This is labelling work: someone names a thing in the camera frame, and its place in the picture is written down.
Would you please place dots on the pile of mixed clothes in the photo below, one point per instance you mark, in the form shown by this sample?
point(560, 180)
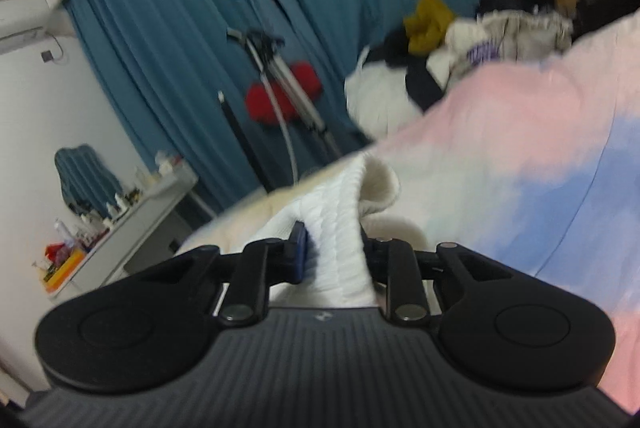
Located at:
point(375, 100)

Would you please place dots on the black wall socket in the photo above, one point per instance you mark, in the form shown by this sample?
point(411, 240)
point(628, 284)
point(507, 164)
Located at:
point(47, 56)

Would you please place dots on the mustard yellow garment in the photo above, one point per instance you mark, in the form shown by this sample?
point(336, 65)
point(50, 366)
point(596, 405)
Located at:
point(427, 23)

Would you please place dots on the red cloth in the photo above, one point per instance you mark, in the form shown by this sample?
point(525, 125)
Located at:
point(260, 105)

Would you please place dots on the pastel tie-dye bed sheet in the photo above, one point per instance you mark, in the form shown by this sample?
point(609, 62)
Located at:
point(525, 133)

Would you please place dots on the wavy teal frame mirror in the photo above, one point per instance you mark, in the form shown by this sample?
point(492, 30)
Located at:
point(85, 178)

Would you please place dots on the white sweatshirt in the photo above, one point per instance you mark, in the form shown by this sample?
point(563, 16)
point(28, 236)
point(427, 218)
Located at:
point(335, 228)

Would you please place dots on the white tissue box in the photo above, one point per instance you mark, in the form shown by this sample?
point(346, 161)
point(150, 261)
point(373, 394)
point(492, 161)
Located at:
point(165, 162)

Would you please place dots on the grey crumpled garment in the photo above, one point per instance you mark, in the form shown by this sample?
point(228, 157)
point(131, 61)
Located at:
point(530, 33)

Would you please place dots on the black slim floor stand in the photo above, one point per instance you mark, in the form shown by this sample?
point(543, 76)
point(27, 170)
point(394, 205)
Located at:
point(245, 143)

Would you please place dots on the white air conditioner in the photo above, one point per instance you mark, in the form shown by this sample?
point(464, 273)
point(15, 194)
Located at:
point(25, 23)

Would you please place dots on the orange box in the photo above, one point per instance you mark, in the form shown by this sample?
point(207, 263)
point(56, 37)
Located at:
point(65, 273)

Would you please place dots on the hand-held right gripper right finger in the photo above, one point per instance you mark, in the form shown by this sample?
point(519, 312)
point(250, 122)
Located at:
point(400, 273)

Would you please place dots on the white vanity desk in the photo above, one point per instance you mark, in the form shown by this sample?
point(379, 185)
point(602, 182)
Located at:
point(145, 213)

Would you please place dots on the black garment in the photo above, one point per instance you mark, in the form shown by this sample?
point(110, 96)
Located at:
point(422, 85)

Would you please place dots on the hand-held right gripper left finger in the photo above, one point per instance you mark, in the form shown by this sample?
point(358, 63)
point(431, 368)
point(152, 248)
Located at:
point(299, 253)

